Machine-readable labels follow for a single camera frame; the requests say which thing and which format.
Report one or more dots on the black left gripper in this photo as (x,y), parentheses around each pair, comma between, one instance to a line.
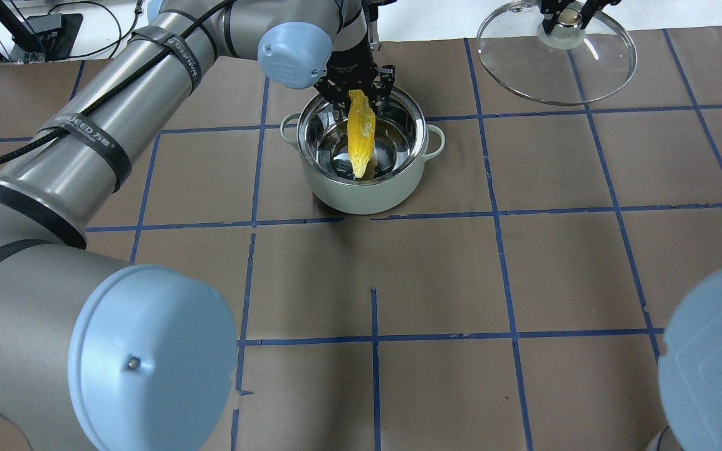
(350,64)

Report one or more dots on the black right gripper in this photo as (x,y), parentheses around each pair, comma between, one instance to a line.
(565,10)

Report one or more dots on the sage green cooking pot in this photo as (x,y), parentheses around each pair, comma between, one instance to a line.
(404,142)

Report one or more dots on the glass pot lid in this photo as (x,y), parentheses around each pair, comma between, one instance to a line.
(569,67)

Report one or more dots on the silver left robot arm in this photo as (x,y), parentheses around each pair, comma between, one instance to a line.
(98,353)

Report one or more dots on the brown paper table cover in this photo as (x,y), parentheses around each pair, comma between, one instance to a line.
(516,300)

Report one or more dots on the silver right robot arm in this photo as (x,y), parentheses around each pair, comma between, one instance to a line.
(690,372)

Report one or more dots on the yellow corn cob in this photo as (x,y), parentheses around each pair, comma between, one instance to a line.
(361,122)

